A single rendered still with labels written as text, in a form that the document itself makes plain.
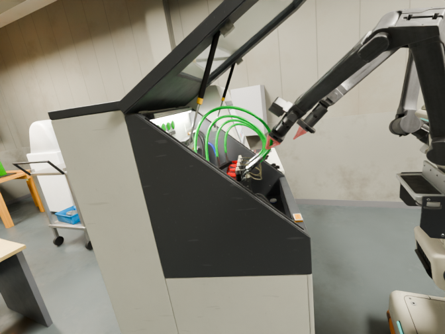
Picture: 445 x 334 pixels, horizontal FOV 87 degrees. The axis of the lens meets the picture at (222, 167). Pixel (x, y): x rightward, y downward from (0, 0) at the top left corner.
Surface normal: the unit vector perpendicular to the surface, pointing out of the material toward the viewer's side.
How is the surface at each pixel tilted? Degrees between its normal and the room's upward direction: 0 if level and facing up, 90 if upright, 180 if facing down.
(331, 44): 90
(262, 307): 90
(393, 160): 90
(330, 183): 90
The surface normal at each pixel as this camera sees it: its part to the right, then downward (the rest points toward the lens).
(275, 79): -0.38, 0.30
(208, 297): -0.12, 0.29
